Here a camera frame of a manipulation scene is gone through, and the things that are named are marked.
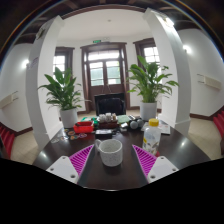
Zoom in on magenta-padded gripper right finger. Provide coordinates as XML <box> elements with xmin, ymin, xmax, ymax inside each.
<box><xmin>131</xmin><ymin>143</ymin><xmax>179</xmax><ymax>184</ymax></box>

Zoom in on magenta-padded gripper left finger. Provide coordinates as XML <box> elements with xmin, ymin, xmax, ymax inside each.
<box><xmin>45</xmin><ymin>143</ymin><xmax>95</xmax><ymax>184</ymax></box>

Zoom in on clear yellow-capped drink bottle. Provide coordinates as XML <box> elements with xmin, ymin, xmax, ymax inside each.
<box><xmin>142</xmin><ymin>118</ymin><xmax>162</xmax><ymax>157</ymax></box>

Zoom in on round stickers group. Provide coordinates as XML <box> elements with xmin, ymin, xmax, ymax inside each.
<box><xmin>49</xmin><ymin>128</ymin><xmax>88</xmax><ymax>144</ymax></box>

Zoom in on red box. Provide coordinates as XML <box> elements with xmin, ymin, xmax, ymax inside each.
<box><xmin>72</xmin><ymin>120</ymin><xmax>95</xmax><ymax>134</ymax></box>

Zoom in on white speckled mug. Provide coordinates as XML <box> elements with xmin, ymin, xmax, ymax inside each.
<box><xmin>94</xmin><ymin>138</ymin><xmax>124</xmax><ymax>168</ymax></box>

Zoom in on dark round headphones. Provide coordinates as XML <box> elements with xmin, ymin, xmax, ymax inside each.
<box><xmin>128</xmin><ymin>118</ymin><xmax>145</xmax><ymax>130</ymax></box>

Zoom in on black flat device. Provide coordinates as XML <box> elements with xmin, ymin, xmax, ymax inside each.
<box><xmin>94</xmin><ymin>128</ymin><xmax>114</xmax><ymax>139</ymax></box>

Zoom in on green notebook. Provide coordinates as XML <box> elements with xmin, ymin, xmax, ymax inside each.
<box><xmin>116</xmin><ymin>114</ymin><xmax>132</xmax><ymax>124</ymax></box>

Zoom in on red carpeted staircase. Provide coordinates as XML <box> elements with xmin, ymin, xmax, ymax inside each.
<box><xmin>213</xmin><ymin>111</ymin><xmax>224</xmax><ymax>138</ymax></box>
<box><xmin>0</xmin><ymin>123</ymin><xmax>16</xmax><ymax>158</ymax></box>

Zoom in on wooden tray with jars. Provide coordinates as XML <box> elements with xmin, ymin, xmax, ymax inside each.
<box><xmin>98</xmin><ymin>112</ymin><xmax>119</xmax><ymax>129</ymax></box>

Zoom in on potted plant in white pot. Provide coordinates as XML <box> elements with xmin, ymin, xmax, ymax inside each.
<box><xmin>126</xmin><ymin>54</ymin><xmax>180</xmax><ymax>122</ymax></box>
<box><xmin>37</xmin><ymin>66</ymin><xmax>91</xmax><ymax>129</ymax></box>

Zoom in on black office chair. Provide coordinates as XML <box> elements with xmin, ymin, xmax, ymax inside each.
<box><xmin>93</xmin><ymin>92</ymin><xmax>127</xmax><ymax>116</ymax></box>

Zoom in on dark wooden framed window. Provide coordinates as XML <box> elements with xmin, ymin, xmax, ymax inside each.
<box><xmin>53</xmin><ymin>46</ymin><xmax>75</xmax><ymax>81</ymax></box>
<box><xmin>133</xmin><ymin>37</ymin><xmax>160</xmax><ymax>68</ymax></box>

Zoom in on dark wooden glazed double door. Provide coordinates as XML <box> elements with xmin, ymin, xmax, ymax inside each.
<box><xmin>80</xmin><ymin>42</ymin><xmax>129</xmax><ymax>113</ymax></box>

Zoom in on white wall-mounted unit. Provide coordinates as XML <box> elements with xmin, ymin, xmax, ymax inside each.
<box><xmin>0</xmin><ymin>91</ymin><xmax>19</xmax><ymax>109</ymax></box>
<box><xmin>197</xmin><ymin>73</ymin><xmax>223</xmax><ymax>90</ymax></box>

